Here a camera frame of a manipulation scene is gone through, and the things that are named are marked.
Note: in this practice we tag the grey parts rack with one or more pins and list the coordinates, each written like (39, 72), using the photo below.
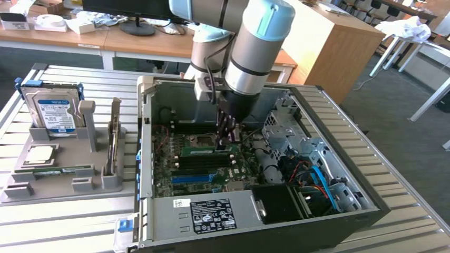
(63, 184)

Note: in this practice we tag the hard disk with blue bracket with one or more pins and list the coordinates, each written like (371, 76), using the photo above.
(52, 110)

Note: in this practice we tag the wooden desk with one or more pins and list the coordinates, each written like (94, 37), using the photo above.
(151, 43)
(50, 39)

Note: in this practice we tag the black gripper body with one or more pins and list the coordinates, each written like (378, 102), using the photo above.
(241, 105)

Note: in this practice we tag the wooden cabinet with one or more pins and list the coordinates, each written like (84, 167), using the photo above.
(334, 52)

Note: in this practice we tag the graphics card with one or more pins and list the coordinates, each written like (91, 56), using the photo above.
(112, 142)

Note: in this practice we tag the crumpled white cloth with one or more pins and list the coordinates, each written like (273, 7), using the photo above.
(407, 29)

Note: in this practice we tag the cardboard box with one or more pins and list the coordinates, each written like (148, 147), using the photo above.
(46, 5)

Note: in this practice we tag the black RAM slot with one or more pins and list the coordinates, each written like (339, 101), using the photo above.
(207, 166)
(203, 158)
(206, 162)

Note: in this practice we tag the dark brown table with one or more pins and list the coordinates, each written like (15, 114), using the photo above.
(411, 6)

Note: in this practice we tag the metal disk bay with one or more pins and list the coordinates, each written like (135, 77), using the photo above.
(285, 124)

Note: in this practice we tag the blue expansion slot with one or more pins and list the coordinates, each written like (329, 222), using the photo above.
(190, 179)

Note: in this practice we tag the small white box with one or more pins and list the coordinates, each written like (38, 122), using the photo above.
(82, 26)

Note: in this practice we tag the round white device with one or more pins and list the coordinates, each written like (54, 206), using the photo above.
(51, 22)

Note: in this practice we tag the green motherboard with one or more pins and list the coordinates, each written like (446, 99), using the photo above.
(164, 174)

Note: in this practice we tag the black computer monitor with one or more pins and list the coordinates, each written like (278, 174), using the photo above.
(126, 8)

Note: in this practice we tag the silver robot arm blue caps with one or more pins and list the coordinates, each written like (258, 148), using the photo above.
(253, 52)

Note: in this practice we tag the blue case latch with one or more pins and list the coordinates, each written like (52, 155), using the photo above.
(123, 226)

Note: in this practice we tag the silver CPU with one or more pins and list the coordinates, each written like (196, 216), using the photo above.
(39, 155)

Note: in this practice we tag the white labelled box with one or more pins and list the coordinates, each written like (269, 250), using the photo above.
(14, 22)

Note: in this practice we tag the green RAM stick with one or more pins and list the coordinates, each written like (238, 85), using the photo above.
(196, 151)
(52, 170)

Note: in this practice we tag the white frame table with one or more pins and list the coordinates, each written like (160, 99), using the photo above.
(431, 52)

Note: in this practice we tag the grey power supply with label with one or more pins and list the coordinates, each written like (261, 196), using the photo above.
(168, 218)

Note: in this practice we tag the open black PC case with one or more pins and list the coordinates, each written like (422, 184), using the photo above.
(351, 184)

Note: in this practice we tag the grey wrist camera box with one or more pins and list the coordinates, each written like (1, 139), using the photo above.
(202, 89)

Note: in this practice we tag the black office chair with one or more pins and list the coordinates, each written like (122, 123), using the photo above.
(369, 9)

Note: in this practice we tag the CPU socket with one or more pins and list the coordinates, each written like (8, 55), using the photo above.
(199, 140)

